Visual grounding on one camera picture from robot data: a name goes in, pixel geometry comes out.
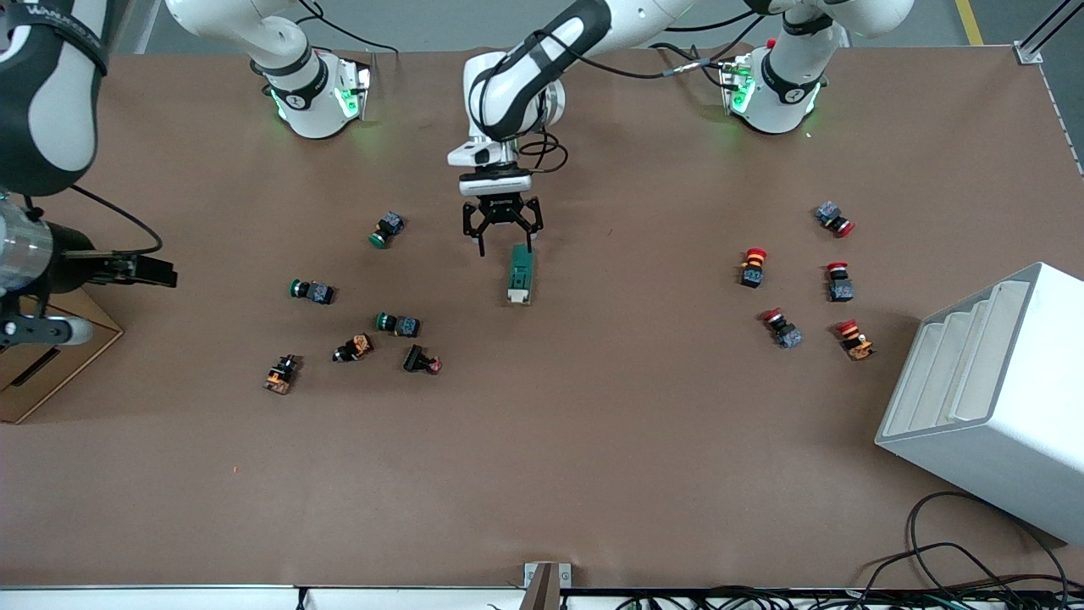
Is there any white stepped storage rack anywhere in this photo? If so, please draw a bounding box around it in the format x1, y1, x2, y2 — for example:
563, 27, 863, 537
875, 261, 1084, 546

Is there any black pushbutton orange block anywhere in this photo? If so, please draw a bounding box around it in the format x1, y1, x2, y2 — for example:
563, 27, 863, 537
332, 333, 375, 364
263, 354, 302, 396

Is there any black base cable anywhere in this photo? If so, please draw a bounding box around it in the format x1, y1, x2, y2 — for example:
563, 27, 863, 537
295, 0, 401, 57
550, 30, 739, 87

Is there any black left base cable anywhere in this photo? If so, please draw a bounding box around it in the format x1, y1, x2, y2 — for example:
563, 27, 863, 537
550, 30, 739, 87

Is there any green rectangular connector block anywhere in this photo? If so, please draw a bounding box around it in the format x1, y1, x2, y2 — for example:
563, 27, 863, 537
506, 244, 536, 307

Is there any red emergency button orange block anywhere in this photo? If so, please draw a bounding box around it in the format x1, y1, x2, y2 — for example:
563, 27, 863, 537
836, 319, 877, 362

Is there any black right base cable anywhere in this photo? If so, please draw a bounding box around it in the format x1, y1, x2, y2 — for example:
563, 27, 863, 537
295, 0, 401, 57

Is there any grey metal bracket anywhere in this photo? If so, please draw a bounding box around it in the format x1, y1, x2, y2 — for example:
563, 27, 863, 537
524, 562, 572, 610

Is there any black looped floor cable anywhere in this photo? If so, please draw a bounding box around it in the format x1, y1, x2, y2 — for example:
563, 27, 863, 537
908, 491, 1070, 596

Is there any brown cardboard box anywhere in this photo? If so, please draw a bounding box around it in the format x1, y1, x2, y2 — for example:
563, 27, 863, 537
0, 290, 124, 425

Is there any white table edge strip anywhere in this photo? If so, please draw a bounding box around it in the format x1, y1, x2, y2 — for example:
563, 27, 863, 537
0, 583, 526, 610

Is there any red emergency button black block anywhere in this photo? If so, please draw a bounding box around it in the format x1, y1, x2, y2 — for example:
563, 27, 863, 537
738, 247, 769, 290

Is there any black cable bundle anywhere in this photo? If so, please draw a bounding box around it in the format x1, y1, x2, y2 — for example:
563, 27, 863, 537
559, 583, 1084, 610

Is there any aluminium frame post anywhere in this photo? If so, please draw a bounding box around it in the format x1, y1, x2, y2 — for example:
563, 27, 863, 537
1015, 0, 1084, 65

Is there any brown table mat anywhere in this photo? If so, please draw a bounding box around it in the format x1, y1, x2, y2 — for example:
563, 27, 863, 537
0, 44, 1084, 591

